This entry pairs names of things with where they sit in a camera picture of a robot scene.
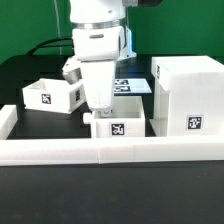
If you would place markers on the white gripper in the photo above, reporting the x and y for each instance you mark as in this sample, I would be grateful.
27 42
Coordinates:
98 81

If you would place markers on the white drawer front tagged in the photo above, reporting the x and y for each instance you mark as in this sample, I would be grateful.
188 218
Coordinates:
127 119

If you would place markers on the white drawer tagged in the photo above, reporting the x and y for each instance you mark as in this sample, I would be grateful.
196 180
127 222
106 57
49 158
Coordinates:
127 119
53 95

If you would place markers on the white drawer cabinet box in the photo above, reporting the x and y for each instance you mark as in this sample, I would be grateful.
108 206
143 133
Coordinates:
188 96

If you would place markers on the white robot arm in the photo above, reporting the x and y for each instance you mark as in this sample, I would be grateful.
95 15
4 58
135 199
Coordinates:
101 38

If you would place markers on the white marker tag sheet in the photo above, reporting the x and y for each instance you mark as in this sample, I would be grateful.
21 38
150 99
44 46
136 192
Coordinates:
132 86

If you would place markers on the white U-shaped frame border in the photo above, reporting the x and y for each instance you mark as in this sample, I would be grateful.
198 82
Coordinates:
103 150

